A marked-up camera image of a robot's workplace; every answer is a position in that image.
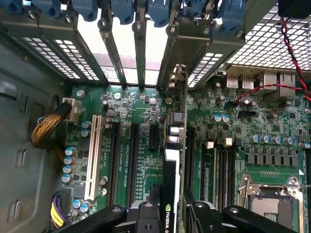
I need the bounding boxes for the RAM slot with black latches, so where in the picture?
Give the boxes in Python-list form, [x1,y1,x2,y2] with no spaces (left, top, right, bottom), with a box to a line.
[215,136,225,210]
[230,137,241,207]

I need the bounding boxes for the silver locking lever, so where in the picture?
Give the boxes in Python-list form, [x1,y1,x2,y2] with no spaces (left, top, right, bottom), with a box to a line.
[242,175,251,215]

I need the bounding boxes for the long black expansion slot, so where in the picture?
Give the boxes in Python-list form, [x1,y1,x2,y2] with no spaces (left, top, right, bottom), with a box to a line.
[125,122,141,207]
[187,125,197,195]
[106,120,122,207]

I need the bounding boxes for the silver CPU socket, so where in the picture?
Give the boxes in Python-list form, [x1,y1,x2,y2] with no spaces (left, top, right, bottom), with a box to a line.
[237,173,307,233]

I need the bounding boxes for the white expansion slot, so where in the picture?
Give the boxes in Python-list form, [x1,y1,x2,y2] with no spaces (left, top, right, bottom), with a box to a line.
[84,114,104,202]

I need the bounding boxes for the short black expansion slot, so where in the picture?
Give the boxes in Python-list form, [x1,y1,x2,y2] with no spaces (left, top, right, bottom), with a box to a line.
[148,124,159,150]

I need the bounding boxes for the green motherboard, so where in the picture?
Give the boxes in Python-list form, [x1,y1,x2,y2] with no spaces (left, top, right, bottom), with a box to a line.
[60,83,311,233]

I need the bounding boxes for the grey metal PC case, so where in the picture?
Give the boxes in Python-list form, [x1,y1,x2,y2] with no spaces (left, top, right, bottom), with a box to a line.
[0,0,311,233]

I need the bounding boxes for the blue slot clip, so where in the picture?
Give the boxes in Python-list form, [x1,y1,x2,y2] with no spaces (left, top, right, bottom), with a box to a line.
[146,0,171,28]
[217,0,246,35]

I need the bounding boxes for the purple yellow wire bundle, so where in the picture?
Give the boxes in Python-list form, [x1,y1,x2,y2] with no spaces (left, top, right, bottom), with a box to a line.
[49,192,68,229]

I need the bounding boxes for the yellow black braided power wire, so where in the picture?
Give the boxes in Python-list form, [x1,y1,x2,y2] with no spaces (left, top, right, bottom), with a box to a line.
[29,97,82,149]

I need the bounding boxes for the red black twisted wire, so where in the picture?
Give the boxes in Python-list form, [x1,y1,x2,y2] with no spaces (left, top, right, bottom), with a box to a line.
[232,16,311,104]

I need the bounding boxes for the black plastic switch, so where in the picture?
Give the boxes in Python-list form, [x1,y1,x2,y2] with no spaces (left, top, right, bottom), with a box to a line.
[276,0,311,19]

